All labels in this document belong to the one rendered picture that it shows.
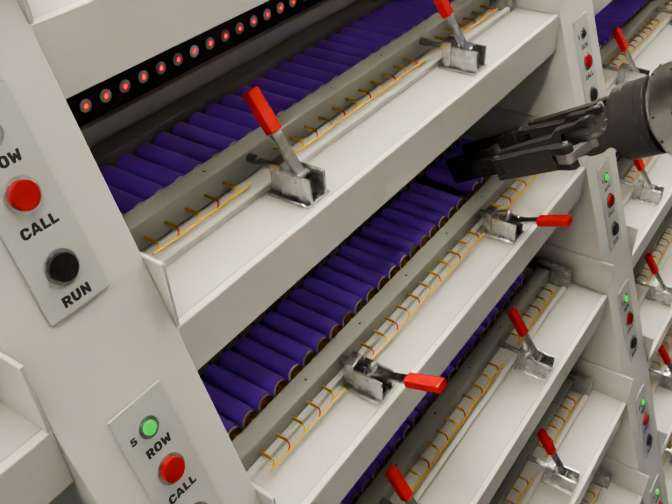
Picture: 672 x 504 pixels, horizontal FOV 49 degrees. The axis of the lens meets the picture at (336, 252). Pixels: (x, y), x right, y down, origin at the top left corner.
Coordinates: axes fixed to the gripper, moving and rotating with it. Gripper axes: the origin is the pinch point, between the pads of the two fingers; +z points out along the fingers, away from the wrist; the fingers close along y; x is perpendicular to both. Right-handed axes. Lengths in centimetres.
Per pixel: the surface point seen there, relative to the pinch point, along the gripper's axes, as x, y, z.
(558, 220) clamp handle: 6.6, 5.7, -9.3
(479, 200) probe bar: 3.5, 3.9, 0.1
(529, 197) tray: 7.1, -2.9, -1.5
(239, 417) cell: 2.7, 41.7, 2.7
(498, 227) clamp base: 6.1, 6.1, -2.4
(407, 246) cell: 2.5, 14.8, 2.7
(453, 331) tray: 9.0, 21.4, -4.0
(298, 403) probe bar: 4.2, 38.0, -0.3
